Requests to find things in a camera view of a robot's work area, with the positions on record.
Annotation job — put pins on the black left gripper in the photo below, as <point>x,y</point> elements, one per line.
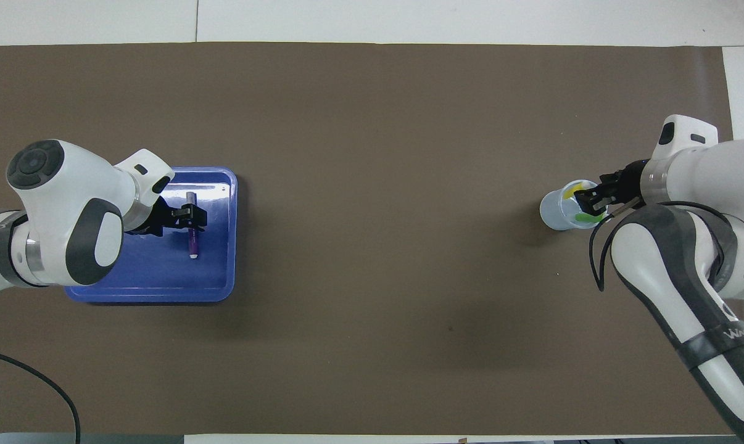
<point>155,219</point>

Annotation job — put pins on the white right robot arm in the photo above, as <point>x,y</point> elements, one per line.
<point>686,259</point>

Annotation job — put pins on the blue plastic tray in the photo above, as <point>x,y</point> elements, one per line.
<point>218,271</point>

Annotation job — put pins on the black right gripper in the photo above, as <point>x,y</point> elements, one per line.
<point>631,185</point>

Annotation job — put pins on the clear plastic cup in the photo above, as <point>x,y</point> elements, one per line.
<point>554,213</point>

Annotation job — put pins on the yellow marker pen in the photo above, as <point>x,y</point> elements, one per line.
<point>570,192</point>

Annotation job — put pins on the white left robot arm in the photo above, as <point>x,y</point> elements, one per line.
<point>70,216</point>

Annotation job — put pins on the purple marker pen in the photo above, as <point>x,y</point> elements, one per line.
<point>193,243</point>

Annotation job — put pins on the brown table mat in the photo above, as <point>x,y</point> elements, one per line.
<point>378,123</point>

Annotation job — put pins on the green marker pen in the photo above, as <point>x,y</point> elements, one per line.
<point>588,217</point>

